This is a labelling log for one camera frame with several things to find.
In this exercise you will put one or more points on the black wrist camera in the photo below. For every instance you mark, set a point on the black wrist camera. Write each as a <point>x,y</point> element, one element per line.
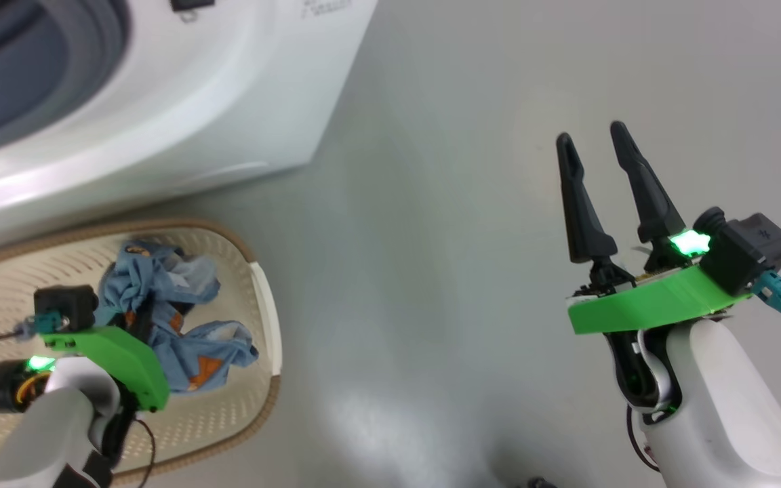
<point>750,247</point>
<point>68,305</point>

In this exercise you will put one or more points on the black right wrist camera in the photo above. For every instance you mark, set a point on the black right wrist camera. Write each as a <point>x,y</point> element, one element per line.
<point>750,247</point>

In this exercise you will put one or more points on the blue patterned cloth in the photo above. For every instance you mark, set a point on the blue patterned cloth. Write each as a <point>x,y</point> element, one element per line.
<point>201,352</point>

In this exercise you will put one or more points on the white front-load washing machine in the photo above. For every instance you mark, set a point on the white front-load washing machine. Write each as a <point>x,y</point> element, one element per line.
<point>228,102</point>

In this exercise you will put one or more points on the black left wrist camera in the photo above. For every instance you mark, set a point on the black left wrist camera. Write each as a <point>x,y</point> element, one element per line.
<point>68,305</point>

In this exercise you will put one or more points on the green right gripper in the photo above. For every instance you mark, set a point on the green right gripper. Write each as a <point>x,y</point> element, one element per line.
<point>655,301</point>

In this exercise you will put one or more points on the grey rubber door gasket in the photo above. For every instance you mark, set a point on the grey rubber door gasket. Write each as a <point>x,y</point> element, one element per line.
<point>24,74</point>

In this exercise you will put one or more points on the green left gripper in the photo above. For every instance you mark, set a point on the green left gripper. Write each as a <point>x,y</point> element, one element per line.
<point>126,359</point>

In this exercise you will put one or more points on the cream perforated laundry basket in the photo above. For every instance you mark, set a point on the cream perforated laundry basket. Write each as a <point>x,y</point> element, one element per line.
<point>241,407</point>

